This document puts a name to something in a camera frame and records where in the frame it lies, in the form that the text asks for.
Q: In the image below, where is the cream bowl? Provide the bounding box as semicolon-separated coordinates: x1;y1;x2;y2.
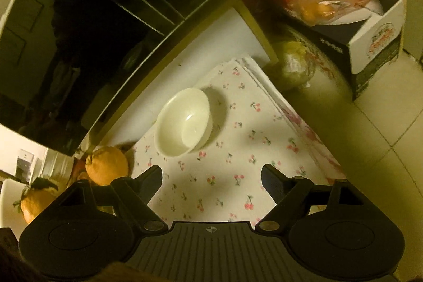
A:
154;88;212;158

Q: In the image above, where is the large orange citrus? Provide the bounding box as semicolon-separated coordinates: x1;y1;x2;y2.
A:
85;147;130;186

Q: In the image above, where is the cherry print tablecloth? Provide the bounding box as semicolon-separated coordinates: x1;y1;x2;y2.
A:
129;57;343;224

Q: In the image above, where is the large orange with leaves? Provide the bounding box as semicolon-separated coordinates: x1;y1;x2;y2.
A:
13;177;59;224

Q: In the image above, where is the white appliance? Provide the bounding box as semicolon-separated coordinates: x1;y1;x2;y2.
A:
0;179;27;238

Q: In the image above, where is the clear bag with fruit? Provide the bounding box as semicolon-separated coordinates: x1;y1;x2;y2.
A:
270;41;315;91

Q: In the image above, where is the black white cardboard box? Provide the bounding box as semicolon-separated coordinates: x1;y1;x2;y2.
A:
285;0;406;99

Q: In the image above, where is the black microwave oven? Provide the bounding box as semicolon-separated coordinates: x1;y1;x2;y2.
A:
1;0;220;155

